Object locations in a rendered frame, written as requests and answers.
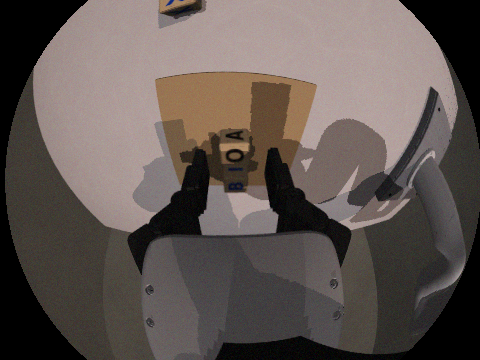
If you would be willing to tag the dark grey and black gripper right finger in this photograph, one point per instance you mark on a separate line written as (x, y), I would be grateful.
(297, 213)

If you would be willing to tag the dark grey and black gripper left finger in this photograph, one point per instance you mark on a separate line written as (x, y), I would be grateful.
(177, 217)

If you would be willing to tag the tan square mat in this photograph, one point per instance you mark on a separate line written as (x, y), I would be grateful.
(195, 107)

